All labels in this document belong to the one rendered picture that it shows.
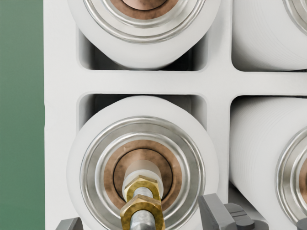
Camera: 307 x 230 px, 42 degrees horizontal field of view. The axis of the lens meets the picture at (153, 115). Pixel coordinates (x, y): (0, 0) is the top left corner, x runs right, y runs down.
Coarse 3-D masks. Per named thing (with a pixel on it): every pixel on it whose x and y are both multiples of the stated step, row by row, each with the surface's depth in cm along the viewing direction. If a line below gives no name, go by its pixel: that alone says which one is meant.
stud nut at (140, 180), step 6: (132, 180) 21; (138, 180) 20; (144, 180) 20; (150, 180) 20; (156, 180) 21; (126, 186) 20; (132, 186) 20; (138, 186) 20; (144, 186) 20; (150, 186) 20; (156, 186) 20; (126, 192) 20; (132, 192) 20; (156, 192) 20; (126, 198) 20; (156, 198) 20
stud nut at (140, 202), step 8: (136, 200) 16; (144, 200) 16; (152, 200) 17; (128, 208) 16; (136, 208) 16; (144, 208) 16; (152, 208) 16; (160, 208) 16; (120, 216) 16; (128, 216) 16; (160, 216) 16; (128, 224) 16; (160, 224) 16
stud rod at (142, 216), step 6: (138, 192) 19; (144, 192) 19; (150, 192) 20; (144, 210) 16; (132, 216) 16; (138, 216) 16; (144, 216) 15; (150, 216) 16; (132, 222) 15; (138, 222) 15; (144, 222) 15; (150, 222) 15; (132, 228) 15; (138, 228) 15; (144, 228) 15; (150, 228) 15
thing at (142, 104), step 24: (144, 96) 29; (96, 120) 24; (168, 120) 24; (192, 120) 25; (72, 144) 25; (72, 168) 24; (216, 168) 25; (72, 192) 25; (216, 192) 25; (192, 216) 25
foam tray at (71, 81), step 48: (48, 0) 30; (48, 48) 31; (96, 48) 41; (192, 48) 41; (48, 96) 31; (96, 96) 42; (192, 96) 39; (240, 96) 42; (288, 96) 42; (48, 144) 31; (48, 192) 31; (240, 192) 41
